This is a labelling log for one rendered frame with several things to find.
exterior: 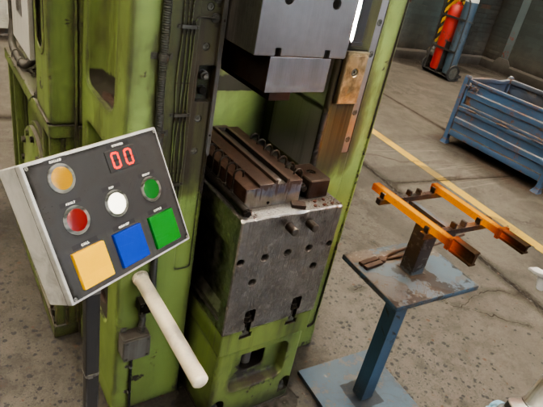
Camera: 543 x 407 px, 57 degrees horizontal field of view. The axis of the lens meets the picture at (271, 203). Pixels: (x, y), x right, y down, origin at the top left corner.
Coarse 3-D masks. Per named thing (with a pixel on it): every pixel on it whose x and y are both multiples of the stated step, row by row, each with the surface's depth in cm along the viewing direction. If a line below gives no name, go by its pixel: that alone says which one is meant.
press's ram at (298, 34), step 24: (240, 0) 125; (264, 0) 117; (288, 0) 121; (312, 0) 124; (336, 0) 128; (240, 24) 126; (264, 24) 120; (288, 24) 124; (312, 24) 128; (336, 24) 132; (264, 48) 124; (288, 48) 128; (312, 48) 131; (336, 48) 136
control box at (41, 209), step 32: (64, 160) 96; (96, 160) 102; (128, 160) 108; (160, 160) 116; (32, 192) 91; (64, 192) 95; (96, 192) 101; (128, 192) 108; (160, 192) 115; (32, 224) 93; (64, 224) 95; (96, 224) 101; (128, 224) 107; (32, 256) 97; (64, 256) 94; (64, 288) 95; (96, 288) 99
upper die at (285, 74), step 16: (224, 48) 145; (240, 48) 137; (224, 64) 146; (240, 64) 138; (256, 64) 131; (272, 64) 127; (288, 64) 130; (304, 64) 132; (320, 64) 135; (256, 80) 132; (272, 80) 130; (288, 80) 132; (304, 80) 135; (320, 80) 138
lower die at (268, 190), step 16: (240, 128) 182; (224, 144) 168; (256, 144) 172; (208, 160) 162; (224, 160) 159; (240, 160) 159; (272, 160) 163; (224, 176) 155; (240, 176) 151; (256, 176) 151; (272, 176) 150; (288, 176) 154; (240, 192) 147; (256, 192) 147; (272, 192) 150; (288, 192) 154
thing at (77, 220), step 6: (72, 210) 96; (78, 210) 97; (72, 216) 96; (78, 216) 97; (84, 216) 98; (72, 222) 96; (78, 222) 97; (84, 222) 98; (72, 228) 96; (78, 228) 97; (84, 228) 98
